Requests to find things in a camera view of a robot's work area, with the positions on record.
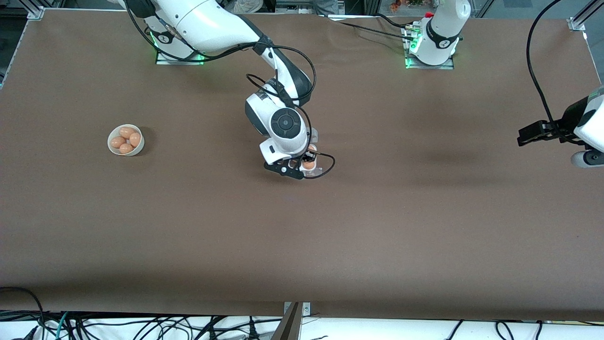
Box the clear plastic egg box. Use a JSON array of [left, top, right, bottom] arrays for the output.
[[300, 128, 324, 179]]

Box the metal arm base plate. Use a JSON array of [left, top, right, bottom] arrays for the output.
[[404, 25, 455, 70], [156, 28, 207, 66]]

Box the white round bowl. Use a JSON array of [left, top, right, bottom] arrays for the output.
[[108, 124, 145, 157]]

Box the black tangled cable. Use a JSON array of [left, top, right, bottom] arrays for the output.
[[71, 315, 284, 340]]

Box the brown table cover sheet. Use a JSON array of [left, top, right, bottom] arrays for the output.
[[0, 8, 604, 322]]

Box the black looping cable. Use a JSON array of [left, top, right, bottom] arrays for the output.
[[0, 286, 46, 340]]

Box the black arm base cable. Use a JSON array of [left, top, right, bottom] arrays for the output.
[[375, 13, 412, 30], [336, 20, 417, 41]]

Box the teal cable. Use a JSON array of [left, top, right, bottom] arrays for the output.
[[55, 312, 71, 340]]

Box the grey camera pole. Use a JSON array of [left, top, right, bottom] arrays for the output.
[[271, 302, 303, 340]]

